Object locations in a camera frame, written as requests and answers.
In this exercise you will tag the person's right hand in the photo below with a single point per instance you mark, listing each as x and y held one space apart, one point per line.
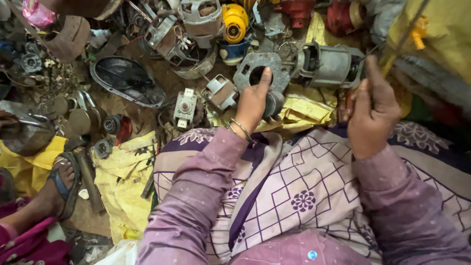
373 121

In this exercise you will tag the person's left hand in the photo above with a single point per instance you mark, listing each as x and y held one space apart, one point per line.
250 106

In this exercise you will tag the grey motor end plate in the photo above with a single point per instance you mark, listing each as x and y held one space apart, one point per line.
274 73

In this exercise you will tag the thin metal bangles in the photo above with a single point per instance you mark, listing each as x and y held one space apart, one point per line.
239 127

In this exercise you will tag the small motor with copper winding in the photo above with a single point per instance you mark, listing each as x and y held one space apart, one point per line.
222 94

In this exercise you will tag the yellow sack under motors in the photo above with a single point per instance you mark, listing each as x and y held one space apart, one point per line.
305 108

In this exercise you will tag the large grey electric motor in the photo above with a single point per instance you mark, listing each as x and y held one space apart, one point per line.
327 66

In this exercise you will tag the yellow plastic motor part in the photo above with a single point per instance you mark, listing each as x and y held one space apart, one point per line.
235 22

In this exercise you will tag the thin metal rod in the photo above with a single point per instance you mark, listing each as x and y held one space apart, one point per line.
404 35

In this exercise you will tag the patterned purple and beige cloth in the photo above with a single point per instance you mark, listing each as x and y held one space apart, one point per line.
305 184

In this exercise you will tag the yellow plastic screw piece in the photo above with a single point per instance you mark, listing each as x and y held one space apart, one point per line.
418 35

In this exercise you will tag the grey motor stator housing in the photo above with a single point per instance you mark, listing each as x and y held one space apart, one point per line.
201 20

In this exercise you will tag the red plastic housing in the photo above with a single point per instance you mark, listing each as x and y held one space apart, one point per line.
297 11

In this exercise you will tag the red round motor part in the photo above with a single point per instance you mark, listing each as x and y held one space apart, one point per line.
340 16

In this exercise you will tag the large yellow bag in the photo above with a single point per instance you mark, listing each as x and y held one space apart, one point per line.
447 33

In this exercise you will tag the red curved plastic part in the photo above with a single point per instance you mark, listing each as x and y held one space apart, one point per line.
126 130

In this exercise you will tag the black oval metal cover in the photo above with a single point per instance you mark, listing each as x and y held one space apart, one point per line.
123 79

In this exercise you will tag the round black bearing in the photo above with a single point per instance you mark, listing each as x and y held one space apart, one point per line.
111 124

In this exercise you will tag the crumpled yellow sack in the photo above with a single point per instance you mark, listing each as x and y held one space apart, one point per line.
123 184

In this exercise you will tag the round grey bearing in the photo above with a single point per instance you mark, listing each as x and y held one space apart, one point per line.
103 148

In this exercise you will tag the large brown metal disc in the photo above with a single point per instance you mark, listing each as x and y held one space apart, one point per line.
82 120

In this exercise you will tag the small brown metal disc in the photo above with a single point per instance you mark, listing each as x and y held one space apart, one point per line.
61 105

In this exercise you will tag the brown curved metal shell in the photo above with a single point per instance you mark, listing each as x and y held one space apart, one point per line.
70 38

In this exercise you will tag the white plastic bag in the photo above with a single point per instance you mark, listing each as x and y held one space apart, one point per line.
117 254

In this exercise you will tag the metal pliers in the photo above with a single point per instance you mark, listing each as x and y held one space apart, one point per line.
35 119

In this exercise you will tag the small grey gear plate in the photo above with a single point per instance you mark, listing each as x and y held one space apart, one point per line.
31 62

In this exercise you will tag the yellow cloth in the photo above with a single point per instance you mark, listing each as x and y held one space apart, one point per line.
29 165

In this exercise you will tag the pink plastic bag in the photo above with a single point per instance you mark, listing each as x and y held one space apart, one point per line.
36 13

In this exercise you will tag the small white motor bracket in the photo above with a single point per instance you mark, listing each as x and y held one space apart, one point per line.
185 107

